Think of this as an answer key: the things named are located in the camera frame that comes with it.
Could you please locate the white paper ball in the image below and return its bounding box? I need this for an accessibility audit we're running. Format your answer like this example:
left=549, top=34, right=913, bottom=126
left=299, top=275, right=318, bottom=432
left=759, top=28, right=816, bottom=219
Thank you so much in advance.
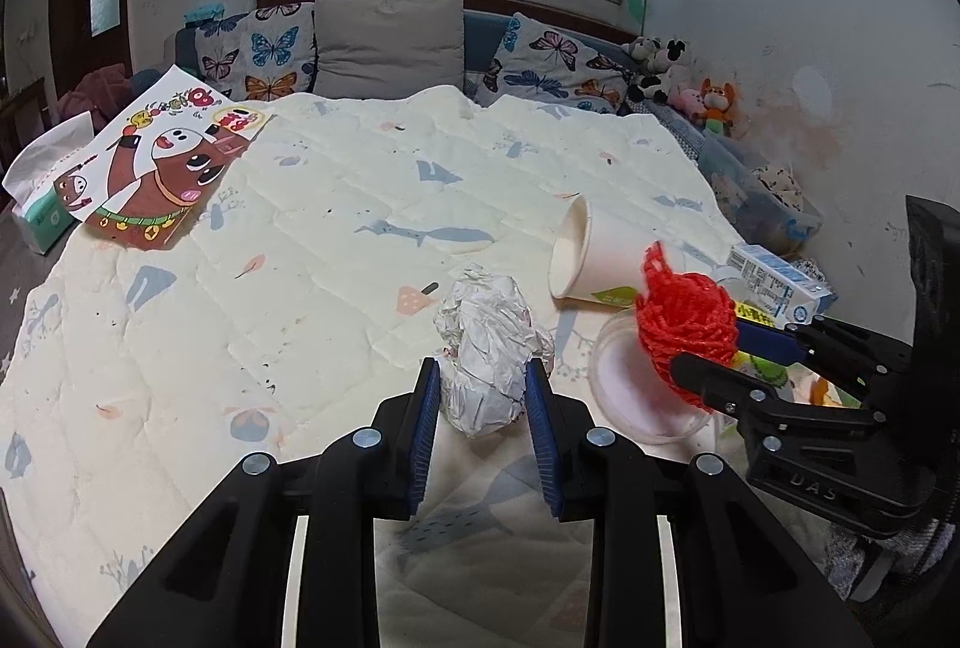
left=433, top=265, right=556, bottom=439

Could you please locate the patterned white cloth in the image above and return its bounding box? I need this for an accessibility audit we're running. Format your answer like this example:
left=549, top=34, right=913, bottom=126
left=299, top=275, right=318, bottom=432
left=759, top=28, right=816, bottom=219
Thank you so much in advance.
left=750, top=164, right=807, bottom=210

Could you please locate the translucent plastic bowl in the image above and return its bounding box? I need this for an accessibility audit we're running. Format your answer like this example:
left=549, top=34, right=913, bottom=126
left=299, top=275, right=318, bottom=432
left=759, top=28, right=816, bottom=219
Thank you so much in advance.
left=589, top=309, right=727, bottom=445

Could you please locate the blue sofa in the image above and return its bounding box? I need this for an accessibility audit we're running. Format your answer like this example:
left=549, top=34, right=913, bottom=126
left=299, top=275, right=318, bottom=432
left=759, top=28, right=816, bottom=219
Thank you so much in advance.
left=174, top=0, right=676, bottom=116

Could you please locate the butterfly print pillow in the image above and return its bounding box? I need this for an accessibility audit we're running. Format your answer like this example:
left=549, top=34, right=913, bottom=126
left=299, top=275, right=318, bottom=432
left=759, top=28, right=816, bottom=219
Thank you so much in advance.
left=193, top=3, right=317, bottom=101
left=480, top=13, right=638, bottom=113

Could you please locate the orange fox plush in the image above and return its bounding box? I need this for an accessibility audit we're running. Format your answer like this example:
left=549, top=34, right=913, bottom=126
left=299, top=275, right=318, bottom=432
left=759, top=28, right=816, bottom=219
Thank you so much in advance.
left=697, top=78, right=740, bottom=137

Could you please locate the white paper cup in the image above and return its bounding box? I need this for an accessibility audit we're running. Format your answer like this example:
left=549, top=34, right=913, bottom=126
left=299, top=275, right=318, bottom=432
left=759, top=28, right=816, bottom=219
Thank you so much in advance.
left=549, top=194, right=680, bottom=308

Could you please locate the green yellow drink carton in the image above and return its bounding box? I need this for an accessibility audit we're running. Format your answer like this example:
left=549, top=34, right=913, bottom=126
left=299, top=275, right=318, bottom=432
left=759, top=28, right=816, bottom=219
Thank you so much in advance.
left=731, top=299, right=796, bottom=388

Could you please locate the black white cow plush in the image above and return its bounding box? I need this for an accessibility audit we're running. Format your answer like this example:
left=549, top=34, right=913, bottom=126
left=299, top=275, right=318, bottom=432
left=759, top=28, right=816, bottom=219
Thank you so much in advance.
left=619, top=37, right=691, bottom=103

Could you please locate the clear plastic storage box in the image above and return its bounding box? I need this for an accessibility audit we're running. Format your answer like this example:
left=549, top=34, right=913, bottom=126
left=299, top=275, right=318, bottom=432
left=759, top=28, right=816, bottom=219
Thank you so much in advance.
left=660, top=108, right=824, bottom=255

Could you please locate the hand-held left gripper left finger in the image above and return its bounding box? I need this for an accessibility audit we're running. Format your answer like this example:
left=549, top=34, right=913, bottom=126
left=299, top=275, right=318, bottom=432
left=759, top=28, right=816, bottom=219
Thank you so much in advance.
left=85, top=357, right=445, bottom=648

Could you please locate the white blue milk carton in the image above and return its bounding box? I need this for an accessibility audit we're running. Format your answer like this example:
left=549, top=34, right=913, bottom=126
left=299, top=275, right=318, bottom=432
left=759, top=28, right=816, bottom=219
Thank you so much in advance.
left=726, top=243, right=837, bottom=328

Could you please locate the pink cloth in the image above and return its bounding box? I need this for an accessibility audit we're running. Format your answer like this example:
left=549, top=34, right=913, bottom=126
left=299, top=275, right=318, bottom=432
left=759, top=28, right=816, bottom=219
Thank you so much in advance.
left=60, top=64, right=132, bottom=116

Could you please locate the red net bundle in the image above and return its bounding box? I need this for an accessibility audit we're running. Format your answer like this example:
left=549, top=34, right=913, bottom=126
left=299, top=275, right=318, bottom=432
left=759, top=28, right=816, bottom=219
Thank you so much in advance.
left=634, top=241, right=741, bottom=409

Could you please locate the green white tissue box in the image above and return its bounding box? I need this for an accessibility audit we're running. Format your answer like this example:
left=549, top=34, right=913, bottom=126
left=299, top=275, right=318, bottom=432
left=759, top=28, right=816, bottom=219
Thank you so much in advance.
left=2, top=112, right=97, bottom=255

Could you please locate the grey star tablecloth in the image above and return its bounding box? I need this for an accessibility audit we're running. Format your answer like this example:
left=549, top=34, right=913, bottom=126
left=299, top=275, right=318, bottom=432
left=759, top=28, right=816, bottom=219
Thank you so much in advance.
left=0, top=220, right=76, bottom=394

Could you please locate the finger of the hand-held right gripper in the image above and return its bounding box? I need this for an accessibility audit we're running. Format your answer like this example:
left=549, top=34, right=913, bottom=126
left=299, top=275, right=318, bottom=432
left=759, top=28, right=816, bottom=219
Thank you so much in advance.
left=670, top=352, right=890, bottom=433
left=735, top=314, right=912, bottom=398

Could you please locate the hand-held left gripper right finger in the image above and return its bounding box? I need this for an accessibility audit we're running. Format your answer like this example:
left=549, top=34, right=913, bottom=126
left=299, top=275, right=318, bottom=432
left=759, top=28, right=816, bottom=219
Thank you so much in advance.
left=523, top=363, right=875, bottom=648

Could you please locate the grey cushion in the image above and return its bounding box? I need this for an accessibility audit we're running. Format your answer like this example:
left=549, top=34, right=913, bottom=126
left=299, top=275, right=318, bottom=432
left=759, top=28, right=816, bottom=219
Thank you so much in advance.
left=311, top=0, right=466, bottom=101

